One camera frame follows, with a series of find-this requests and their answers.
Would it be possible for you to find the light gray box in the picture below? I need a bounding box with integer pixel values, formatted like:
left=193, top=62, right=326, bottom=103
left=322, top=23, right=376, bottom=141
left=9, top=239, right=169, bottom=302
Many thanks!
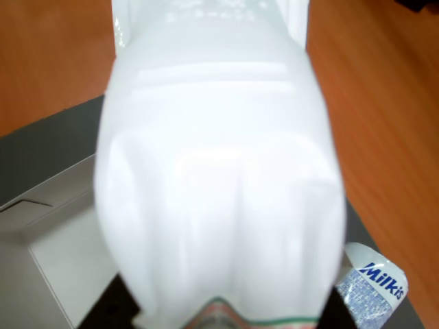
left=0, top=152, right=138, bottom=329

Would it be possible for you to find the white sandwich package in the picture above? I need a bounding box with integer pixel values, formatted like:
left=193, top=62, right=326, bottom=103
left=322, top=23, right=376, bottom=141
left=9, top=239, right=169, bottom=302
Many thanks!
left=93, top=0, right=348, bottom=329

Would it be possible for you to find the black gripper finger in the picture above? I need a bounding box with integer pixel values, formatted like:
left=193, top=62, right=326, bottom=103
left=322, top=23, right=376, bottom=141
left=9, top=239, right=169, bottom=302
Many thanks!
left=317, top=287, right=358, bottom=329
left=78, top=273, right=142, bottom=329

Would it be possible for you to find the white blue Milkis can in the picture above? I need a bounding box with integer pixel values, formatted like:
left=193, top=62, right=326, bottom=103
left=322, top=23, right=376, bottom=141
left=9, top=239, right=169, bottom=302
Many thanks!
left=334, top=241, right=411, bottom=326

